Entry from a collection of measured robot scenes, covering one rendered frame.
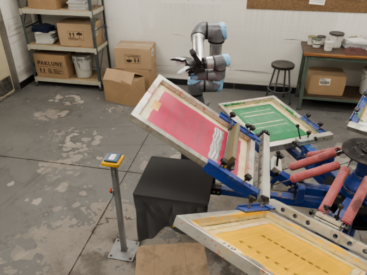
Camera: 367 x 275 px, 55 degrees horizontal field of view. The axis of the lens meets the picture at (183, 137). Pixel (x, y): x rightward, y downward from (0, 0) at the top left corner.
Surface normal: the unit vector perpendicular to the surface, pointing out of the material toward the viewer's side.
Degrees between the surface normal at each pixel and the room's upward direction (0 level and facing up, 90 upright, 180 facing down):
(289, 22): 90
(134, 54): 90
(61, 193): 0
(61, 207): 0
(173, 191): 0
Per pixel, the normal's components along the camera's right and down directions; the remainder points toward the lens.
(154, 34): -0.20, 0.50
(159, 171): 0.00, -0.86
